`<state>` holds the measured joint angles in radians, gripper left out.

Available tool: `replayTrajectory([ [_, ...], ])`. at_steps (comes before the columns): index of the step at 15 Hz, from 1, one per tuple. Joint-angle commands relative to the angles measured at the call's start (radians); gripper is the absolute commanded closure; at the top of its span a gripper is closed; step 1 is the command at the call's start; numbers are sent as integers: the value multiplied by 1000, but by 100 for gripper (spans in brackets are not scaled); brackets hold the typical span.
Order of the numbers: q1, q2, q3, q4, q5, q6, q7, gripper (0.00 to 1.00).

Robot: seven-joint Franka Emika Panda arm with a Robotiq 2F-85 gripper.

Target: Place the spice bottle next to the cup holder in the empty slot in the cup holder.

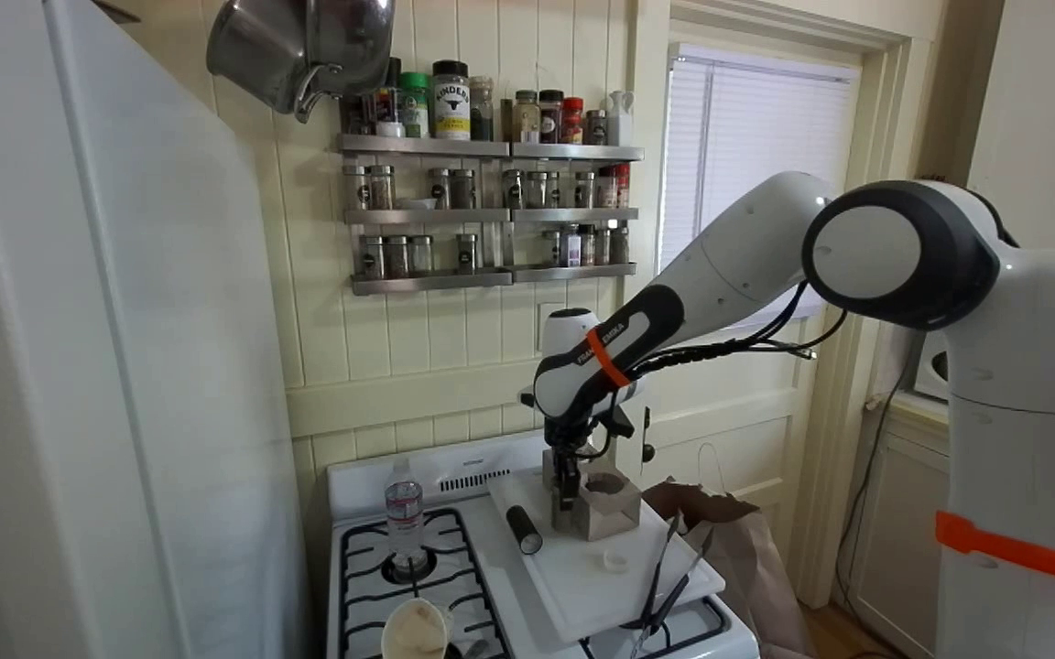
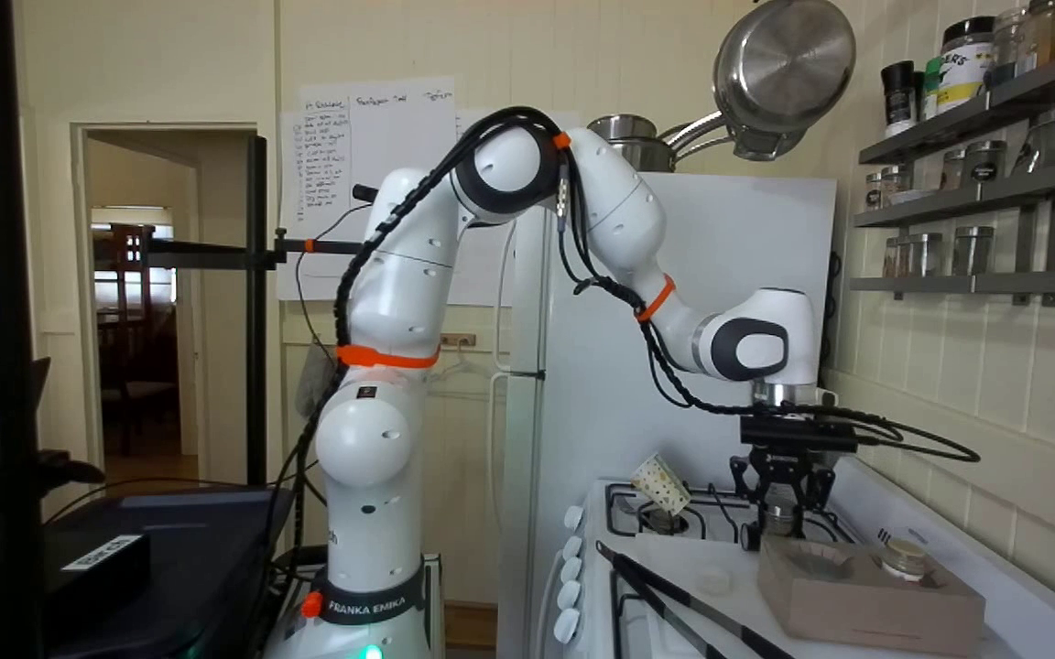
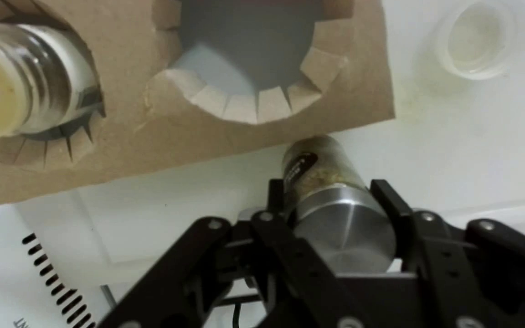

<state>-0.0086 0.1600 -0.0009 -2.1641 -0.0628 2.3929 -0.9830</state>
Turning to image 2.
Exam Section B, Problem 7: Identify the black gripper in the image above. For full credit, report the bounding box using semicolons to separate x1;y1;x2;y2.
727;413;858;555

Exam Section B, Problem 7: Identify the clear glass spice bottle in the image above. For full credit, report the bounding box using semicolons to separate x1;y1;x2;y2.
762;483;803;540

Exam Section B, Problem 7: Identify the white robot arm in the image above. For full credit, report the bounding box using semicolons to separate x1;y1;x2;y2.
263;105;820;659

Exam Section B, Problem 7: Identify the white cup on burner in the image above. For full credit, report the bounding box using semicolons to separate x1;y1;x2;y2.
632;458;690;518

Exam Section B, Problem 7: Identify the black spice jar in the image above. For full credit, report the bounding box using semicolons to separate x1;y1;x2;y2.
880;63;920;136

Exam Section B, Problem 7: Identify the white labelled spice jar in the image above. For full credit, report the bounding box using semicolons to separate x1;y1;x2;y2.
935;14;995;115

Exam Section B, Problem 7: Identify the glass jar in tray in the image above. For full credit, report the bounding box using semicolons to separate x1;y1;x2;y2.
882;540;930;583

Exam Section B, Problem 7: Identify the white stove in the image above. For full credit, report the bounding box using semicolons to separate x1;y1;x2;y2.
530;464;1055;659

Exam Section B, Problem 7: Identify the white refrigerator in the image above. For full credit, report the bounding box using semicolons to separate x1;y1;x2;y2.
489;174;834;659

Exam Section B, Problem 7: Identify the small steel pot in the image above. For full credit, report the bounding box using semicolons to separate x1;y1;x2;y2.
591;115;676;174

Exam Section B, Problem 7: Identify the hanging steel pan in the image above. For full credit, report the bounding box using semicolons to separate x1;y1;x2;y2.
661;0;858;163

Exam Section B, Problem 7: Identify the black box on left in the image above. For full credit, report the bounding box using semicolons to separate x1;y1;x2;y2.
44;533;150;617

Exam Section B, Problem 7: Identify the dark wall spice shelf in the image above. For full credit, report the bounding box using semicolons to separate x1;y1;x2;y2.
852;63;1055;309

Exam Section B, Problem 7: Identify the paper sheet on wall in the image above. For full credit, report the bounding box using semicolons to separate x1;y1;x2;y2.
274;76;521;313

